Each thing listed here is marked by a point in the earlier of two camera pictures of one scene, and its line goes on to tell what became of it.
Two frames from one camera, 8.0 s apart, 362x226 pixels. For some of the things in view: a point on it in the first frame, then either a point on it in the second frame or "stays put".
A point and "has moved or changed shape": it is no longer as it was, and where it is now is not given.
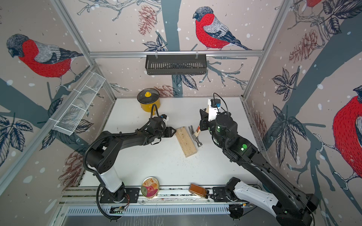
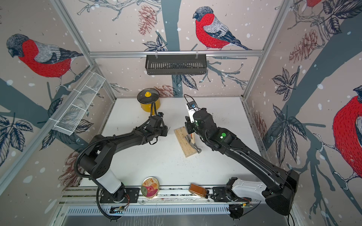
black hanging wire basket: [176, 65] stays put
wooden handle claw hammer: [195, 134] has moved or changed shape
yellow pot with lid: [147, 97] stays put
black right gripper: [204, 120] -> [189, 125]
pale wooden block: [185, 142] stays put
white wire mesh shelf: [78, 104] stays put
